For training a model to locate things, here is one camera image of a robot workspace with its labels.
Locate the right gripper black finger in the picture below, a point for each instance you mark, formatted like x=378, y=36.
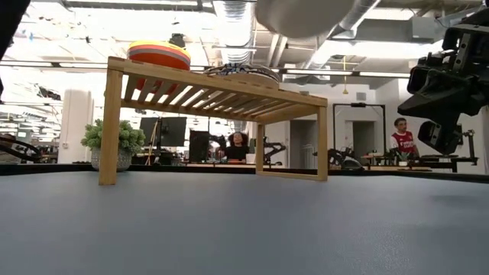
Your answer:
x=439, y=101
x=439, y=137

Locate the blue patterned white plate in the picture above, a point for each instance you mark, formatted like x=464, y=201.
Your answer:
x=241, y=70
x=302, y=19

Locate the orange-red plastic bowl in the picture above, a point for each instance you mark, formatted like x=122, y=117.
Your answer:
x=160, y=62

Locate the black background robot arm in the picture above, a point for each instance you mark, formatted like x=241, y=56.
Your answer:
x=23, y=151
x=273, y=149

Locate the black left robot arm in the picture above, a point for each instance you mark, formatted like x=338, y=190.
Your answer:
x=9, y=19

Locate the slatted wooden shelf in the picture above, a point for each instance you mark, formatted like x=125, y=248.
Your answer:
x=214, y=86

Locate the black equipment stand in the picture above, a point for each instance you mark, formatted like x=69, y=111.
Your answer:
x=468, y=147

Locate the standing person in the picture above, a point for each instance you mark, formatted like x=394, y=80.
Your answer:
x=403, y=143

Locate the ceiling light strip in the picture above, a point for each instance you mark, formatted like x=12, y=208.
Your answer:
x=382, y=74

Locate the seated person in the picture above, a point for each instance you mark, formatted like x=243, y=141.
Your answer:
x=237, y=152

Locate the black computer monitor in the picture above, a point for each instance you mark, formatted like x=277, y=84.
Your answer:
x=172, y=131
x=198, y=147

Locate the bushy green potted plant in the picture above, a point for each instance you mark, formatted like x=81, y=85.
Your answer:
x=131, y=139

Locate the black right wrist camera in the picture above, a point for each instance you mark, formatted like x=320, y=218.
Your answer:
x=418, y=80

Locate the black door frame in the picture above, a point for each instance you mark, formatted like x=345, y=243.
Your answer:
x=359, y=104

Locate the silver ventilation duct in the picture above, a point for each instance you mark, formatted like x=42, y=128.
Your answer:
x=235, y=30
x=359, y=15

